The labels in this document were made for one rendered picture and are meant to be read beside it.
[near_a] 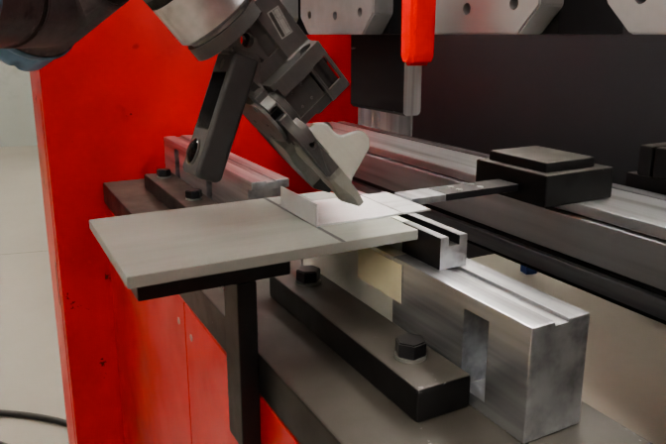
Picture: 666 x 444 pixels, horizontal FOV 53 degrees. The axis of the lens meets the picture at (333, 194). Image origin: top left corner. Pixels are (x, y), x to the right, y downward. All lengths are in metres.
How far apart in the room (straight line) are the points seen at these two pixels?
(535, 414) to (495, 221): 0.42
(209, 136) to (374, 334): 0.23
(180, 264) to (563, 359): 0.30
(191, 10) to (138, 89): 0.90
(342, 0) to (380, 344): 0.32
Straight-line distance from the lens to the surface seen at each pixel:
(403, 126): 0.65
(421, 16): 0.50
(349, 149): 0.62
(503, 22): 0.47
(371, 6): 0.61
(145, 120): 1.46
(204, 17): 0.56
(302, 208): 0.64
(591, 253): 0.81
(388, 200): 0.71
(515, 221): 0.89
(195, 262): 0.54
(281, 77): 0.59
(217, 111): 0.58
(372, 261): 0.67
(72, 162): 1.45
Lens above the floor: 1.17
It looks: 14 degrees down
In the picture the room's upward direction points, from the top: straight up
